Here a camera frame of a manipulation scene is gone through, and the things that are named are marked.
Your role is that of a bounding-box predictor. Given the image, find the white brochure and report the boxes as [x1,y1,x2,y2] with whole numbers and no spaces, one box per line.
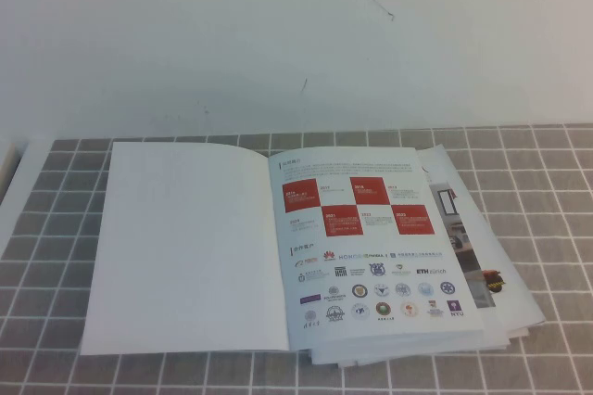
[416,144,547,338]
[337,325,530,369]

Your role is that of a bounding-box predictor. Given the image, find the grey checked tablecloth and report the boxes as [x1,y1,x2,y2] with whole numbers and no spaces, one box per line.
[0,123,593,395]

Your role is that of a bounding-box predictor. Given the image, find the brochure with robot photo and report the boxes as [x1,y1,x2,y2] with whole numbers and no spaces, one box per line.
[308,151,513,366]

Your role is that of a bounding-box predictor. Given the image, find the white book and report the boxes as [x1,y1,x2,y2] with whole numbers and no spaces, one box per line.
[79,141,486,357]

